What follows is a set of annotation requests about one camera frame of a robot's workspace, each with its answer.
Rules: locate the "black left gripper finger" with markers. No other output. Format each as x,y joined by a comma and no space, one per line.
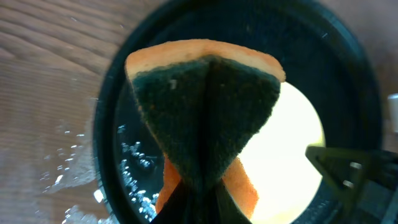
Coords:
353,175

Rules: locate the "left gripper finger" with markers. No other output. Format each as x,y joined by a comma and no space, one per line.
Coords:
226,210
176,208

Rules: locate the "yellow plate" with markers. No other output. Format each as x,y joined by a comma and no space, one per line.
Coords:
274,159

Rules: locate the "orange green sponge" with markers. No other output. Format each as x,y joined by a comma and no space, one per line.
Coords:
202,101

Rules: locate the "round black tray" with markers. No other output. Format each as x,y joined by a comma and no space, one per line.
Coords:
319,54

